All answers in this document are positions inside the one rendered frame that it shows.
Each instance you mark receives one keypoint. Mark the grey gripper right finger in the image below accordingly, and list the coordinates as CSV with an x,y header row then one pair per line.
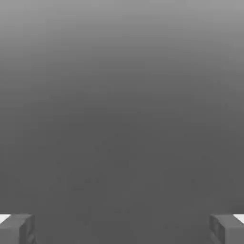
x,y
228,228

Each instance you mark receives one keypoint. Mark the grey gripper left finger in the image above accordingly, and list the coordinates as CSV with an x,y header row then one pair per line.
x,y
15,228

